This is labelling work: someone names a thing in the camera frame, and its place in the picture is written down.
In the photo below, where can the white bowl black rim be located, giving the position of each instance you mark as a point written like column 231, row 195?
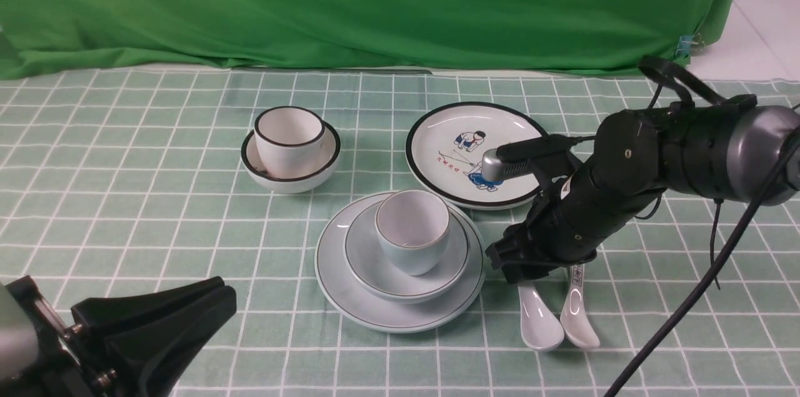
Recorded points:
column 326, row 164

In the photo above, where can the white spoon printed handle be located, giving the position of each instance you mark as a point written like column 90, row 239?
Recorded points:
column 575, row 322

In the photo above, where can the cartoon plate black rim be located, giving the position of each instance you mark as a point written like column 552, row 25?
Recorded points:
column 445, row 150

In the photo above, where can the white cup black rim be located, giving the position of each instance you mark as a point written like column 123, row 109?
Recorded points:
column 288, row 140

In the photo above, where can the pale blue bowl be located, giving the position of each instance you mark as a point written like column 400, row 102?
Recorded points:
column 376, row 273

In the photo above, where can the green backdrop cloth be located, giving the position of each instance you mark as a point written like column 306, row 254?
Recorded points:
column 586, row 37

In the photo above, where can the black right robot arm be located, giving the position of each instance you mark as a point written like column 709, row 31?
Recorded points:
column 724, row 151

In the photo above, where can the blue binder clip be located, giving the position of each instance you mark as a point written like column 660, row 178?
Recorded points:
column 688, row 45

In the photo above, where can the pale blue cup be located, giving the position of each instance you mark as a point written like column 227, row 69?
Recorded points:
column 413, row 228

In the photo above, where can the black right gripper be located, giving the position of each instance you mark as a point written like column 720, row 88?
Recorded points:
column 526, row 253

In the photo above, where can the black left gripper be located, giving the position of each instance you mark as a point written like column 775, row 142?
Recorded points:
column 128, row 346

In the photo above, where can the pale blue flat plate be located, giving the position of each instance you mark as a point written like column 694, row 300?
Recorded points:
column 344, row 293

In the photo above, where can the plain white ceramic spoon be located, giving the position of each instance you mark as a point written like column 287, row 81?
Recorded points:
column 540, row 329

